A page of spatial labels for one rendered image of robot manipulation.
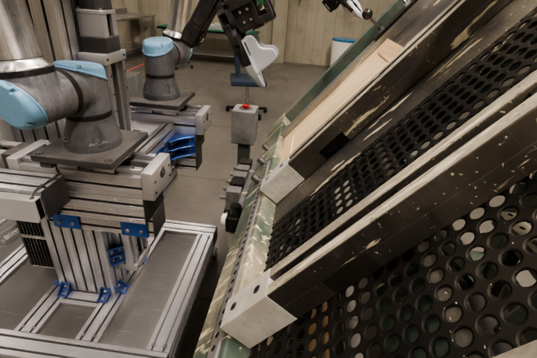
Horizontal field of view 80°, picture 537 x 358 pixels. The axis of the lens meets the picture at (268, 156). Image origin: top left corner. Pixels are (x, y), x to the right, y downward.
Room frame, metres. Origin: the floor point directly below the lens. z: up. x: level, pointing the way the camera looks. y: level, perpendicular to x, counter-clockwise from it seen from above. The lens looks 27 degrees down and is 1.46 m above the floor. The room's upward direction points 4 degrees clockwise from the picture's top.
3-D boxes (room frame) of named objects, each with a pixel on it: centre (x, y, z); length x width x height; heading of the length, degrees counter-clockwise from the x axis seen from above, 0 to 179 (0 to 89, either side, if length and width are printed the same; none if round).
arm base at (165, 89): (1.33, 0.47, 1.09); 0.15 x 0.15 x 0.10
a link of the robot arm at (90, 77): (0.83, 0.51, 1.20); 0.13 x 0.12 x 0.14; 163
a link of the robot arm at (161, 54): (1.34, 0.47, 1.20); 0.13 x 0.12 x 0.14; 170
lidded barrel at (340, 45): (7.48, -1.47, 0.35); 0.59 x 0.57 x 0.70; 176
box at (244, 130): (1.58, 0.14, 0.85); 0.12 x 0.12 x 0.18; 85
